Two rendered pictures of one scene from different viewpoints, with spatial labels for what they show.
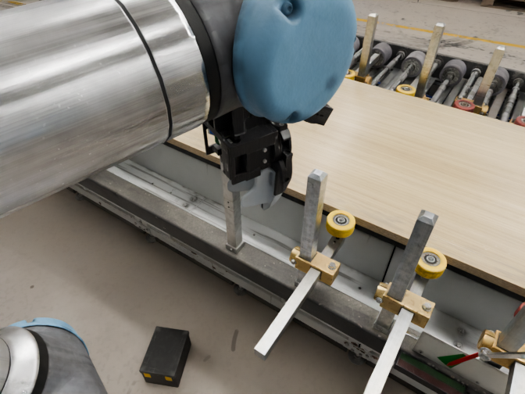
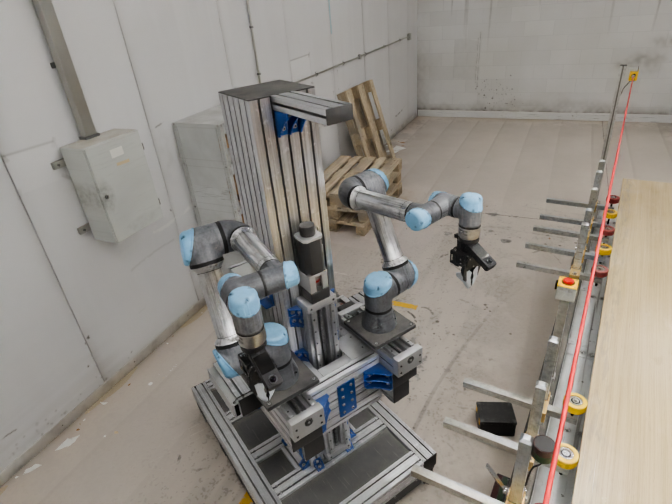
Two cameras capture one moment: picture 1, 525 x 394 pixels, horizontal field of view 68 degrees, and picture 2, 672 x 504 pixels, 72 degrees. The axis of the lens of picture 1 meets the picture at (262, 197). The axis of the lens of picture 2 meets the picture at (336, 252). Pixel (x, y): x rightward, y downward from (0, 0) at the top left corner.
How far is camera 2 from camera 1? 1.52 m
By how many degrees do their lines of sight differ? 70
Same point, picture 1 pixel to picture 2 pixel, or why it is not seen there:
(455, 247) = (591, 475)
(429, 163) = not seen: outside the picture
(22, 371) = (396, 262)
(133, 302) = (529, 391)
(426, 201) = (642, 463)
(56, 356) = (403, 269)
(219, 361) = (509, 459)
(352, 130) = not seen: outside the picture
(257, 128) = (462, 252)
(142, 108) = (397, 214)
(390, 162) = not seen: outside the picture
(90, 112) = (392, 211)
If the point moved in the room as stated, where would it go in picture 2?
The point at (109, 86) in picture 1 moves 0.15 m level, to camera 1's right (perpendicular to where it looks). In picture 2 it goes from (395, 209) to (402, 229)
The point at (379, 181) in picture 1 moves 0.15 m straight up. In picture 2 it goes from (645, 429) to (657, 398)
